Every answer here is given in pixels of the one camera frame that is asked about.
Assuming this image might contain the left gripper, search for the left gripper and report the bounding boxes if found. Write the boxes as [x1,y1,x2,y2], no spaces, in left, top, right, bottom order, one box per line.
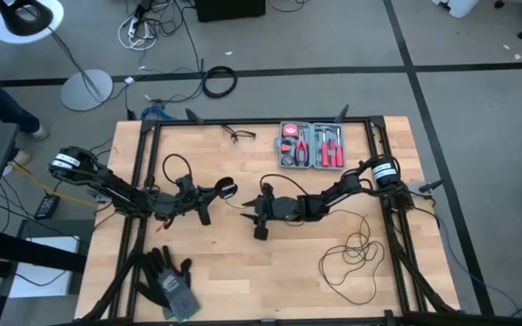
[174,174,227,226]

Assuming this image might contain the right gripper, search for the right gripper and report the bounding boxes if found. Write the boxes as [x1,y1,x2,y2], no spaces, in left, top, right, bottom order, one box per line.
[240,182,288,242]

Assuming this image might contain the black round cord spool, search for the black round cord spool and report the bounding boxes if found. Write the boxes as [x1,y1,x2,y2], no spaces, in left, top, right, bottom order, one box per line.
[214,176,239,201]

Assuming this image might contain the thin black cord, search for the thin black cord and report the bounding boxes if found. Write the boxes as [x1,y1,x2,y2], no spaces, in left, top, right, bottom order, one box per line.
[224,197,386,306]

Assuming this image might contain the black safety glasses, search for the black safety glasses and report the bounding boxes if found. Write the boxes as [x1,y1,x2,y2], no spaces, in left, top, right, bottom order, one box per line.
[220,124,257,145]

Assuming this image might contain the grey plastic tool case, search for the grey plastic tool case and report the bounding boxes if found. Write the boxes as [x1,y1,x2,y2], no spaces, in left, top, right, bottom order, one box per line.
[277,120,347,171]

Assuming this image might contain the black grey work glove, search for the black grey work glove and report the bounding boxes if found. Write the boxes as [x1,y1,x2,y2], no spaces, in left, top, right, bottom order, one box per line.
[145,245,202,323]
[134,253,174,321]

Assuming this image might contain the black power adapter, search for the black power adapter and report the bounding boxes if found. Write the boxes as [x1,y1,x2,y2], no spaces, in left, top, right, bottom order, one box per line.
[34,194,62,221]

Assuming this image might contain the white power strip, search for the white power strip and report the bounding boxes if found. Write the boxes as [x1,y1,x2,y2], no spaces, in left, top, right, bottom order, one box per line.
[117,12,158,52]

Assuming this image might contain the black box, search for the black box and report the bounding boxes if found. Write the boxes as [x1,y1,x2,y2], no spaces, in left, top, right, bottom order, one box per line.
[194,0,267,24]

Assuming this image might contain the white flat box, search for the white flat box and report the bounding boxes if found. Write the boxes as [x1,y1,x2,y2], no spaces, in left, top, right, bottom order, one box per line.
[8,235,82,299]

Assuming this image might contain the white plastic object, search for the white plastic object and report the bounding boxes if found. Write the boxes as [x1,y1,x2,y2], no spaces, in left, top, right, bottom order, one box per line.
[431,0,480,19]

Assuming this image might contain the red handled pliers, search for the red handled pliers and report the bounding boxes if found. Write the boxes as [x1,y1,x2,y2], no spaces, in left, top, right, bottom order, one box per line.
[294,129,310,167]

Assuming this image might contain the red handled hammer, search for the red handled hammer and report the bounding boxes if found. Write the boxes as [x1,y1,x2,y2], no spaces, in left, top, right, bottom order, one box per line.
[314,126,334,168]

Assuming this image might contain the blue cable bundle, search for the blue cable bundle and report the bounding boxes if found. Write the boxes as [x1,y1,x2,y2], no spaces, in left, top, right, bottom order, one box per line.
[140,103,168,122]

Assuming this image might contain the red handled screwdriver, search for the red handled screwdriver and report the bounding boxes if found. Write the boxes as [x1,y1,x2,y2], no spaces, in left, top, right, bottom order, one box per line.
[334,128,345,168]

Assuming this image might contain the coiled black floor cable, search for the coiled black floor cable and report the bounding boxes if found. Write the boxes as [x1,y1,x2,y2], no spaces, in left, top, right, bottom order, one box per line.
[201,65,238,100]

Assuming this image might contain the white ring floor lamp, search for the white ring floor lamp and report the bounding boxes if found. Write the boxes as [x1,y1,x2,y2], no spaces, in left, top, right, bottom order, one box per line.
[0,0,114,112]

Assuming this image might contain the yellow cable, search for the yellow cable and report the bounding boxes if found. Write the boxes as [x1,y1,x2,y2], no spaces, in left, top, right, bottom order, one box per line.
[9,161,100,210]

